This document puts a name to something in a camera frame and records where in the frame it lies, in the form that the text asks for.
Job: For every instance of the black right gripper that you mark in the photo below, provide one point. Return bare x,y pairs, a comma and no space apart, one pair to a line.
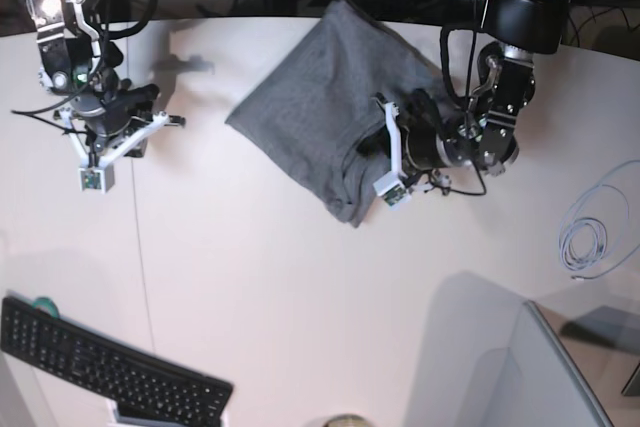
113,113

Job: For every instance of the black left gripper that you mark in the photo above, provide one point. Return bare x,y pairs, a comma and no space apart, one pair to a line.
429,141

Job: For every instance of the grey t-shirt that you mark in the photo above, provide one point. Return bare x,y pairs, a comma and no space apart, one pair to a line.
310,115

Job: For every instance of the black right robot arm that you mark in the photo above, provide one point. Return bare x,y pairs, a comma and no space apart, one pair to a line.
78,50

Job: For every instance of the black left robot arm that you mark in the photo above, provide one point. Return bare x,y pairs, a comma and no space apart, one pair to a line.
481,129

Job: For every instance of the green tape roll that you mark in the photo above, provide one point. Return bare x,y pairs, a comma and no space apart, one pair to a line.
47,306

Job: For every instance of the black computer keyboard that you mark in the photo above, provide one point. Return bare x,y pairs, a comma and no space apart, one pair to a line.
136,380

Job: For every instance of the round metallic can top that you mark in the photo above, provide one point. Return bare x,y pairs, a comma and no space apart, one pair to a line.
347,420

